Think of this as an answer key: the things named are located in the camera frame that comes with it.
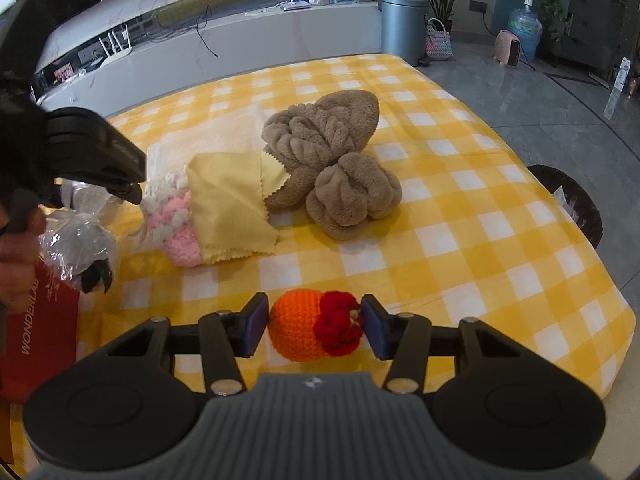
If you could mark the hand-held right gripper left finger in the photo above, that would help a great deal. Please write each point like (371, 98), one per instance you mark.
(257, 322)

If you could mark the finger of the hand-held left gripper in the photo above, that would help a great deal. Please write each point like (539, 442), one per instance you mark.
(120, 191)
(95, 147)

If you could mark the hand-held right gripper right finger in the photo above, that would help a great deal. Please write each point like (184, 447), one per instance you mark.
(377, 325)

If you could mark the orange crochet ball red flower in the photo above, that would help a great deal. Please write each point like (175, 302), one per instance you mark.
(295, 330)

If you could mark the pink white knit hat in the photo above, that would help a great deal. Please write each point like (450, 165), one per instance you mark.
(170, 225)

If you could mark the clear plastic bundle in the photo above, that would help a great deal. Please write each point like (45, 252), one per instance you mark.
(80, 240)

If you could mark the yellow cleaning cloth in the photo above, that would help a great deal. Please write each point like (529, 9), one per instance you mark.
(225, 210)

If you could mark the brown plush towel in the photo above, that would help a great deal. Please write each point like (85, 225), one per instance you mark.
(320, 145)

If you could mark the person's left hand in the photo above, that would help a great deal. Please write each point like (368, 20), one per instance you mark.
(20, 270)

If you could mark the pink photo card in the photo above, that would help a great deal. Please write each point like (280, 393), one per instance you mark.
(64, 72)

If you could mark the white router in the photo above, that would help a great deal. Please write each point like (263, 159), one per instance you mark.
(115, 57)

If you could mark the yellow checkered tablecloth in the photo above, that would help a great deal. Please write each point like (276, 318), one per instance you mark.
(475, 240)

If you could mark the red square box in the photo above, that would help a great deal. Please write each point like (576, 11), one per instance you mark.
(40, 335)

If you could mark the white marble television console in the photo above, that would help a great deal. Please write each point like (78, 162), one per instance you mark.
(250, 45)

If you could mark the black waste basket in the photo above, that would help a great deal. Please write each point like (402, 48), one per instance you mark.
(575, 200)

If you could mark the white tablet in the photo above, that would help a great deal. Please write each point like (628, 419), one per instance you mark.
(295, 6)

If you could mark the woven basket bag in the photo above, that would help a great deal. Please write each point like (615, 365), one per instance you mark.
(439, 45)

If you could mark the grey metal trash can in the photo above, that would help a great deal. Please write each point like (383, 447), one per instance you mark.
(404, 30)

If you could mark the pink small heater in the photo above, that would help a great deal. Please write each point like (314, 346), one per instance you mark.
(507, 47)

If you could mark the blue water jug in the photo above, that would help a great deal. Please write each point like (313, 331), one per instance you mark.
(525, 25)

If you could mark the white tall carton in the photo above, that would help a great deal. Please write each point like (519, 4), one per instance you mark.
(617, 90)

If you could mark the dark grey cabinet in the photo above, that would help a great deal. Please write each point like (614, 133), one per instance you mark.
(590, 25)

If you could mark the dark wall socket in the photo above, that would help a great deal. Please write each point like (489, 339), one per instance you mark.
(478, 6)

